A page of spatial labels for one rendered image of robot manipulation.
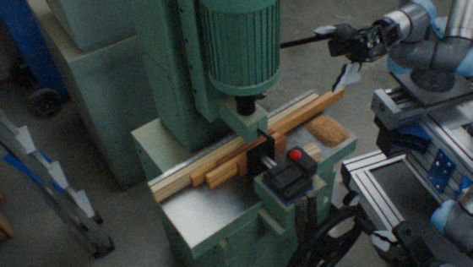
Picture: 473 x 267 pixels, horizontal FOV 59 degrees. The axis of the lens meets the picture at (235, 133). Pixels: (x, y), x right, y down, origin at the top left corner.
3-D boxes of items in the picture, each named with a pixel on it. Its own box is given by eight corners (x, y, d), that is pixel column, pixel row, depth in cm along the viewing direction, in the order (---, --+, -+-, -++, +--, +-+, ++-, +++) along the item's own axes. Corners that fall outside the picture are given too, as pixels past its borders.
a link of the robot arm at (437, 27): (457, 70, 144) (471, 36, 134) (415, 62, 148) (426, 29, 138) (459, 51, 151) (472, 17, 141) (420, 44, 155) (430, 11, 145)
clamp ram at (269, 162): (263, 188, 116) (263, 168, 109) (247, 171, 120) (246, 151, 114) (288, 172, 119) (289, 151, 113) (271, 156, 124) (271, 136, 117)
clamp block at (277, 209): (284, 231, 110) (285, 213, 104) (252, 198, 118) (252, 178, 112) (325, 202, 116) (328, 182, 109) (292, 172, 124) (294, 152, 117)
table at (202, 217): (213, 289, 104) (210, 278, 100) (154, 207, 122) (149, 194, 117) (379, 168, 126) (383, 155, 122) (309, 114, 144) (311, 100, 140)
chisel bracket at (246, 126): (248, 148, 116) (247, 127, 110) (220, 120, 124) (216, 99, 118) (269, 135, 119) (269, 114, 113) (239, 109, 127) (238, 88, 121)
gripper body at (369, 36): (362, 32, 94) (398, 13, 98) (336, 35, 101) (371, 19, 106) (371, 64, 96) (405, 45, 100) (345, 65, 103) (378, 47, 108)
